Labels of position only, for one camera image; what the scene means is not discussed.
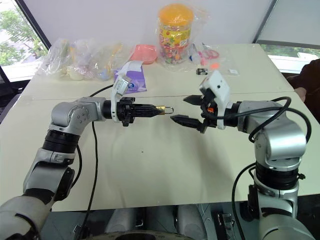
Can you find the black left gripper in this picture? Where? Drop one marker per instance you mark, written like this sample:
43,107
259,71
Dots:
127,111

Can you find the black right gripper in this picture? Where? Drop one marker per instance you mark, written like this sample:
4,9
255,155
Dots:
208,117

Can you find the brass padlock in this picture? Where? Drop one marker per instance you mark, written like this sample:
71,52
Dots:
162,110

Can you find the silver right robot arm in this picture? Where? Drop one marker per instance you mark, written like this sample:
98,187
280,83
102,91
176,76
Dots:
282,130

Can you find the dark brown sleeved forearm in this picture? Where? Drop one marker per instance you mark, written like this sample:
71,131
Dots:
311,75

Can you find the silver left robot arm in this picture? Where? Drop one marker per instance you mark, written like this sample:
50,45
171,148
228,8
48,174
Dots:
67,112

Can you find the bystander bare hand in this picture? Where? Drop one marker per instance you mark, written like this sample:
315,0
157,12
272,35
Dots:
300,93

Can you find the purple pouch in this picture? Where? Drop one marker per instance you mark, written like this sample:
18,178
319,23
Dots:
136,77

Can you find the small black box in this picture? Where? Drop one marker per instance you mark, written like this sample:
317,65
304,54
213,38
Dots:
202,71

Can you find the white paper tag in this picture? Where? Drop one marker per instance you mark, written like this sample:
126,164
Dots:
132,66

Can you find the small orange object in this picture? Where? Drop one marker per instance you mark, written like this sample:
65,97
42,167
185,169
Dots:
214,66

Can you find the clear bag with blue item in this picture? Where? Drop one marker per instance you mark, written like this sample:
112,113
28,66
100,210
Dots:
193,55

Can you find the small clear packet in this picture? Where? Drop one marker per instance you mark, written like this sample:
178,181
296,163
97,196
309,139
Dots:
234,72

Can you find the pink plastic bowl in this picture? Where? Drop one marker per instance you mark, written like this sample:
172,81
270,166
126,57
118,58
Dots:
145,52

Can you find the clear bag of toys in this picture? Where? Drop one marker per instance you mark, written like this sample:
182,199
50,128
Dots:
111,60
83,60
57,57

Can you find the orange lid candy jar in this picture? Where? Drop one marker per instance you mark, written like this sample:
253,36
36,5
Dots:
175,32

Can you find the clear plastic jar bag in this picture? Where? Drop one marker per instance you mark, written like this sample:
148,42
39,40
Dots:
197,22

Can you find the grey rounded robot leg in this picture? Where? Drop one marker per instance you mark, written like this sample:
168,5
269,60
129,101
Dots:
123,220
187,220

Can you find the dark rounded robot waist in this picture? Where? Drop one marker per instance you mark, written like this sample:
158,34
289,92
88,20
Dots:
132,236

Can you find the black mesh chair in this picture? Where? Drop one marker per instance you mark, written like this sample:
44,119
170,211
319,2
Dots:
3,87

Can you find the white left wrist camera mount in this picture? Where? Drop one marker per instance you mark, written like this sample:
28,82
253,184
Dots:
121,84

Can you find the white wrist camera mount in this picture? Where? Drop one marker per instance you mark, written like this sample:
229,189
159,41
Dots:
121,84
219,86

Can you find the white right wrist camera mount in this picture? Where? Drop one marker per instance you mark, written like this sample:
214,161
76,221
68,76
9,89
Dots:
219,86

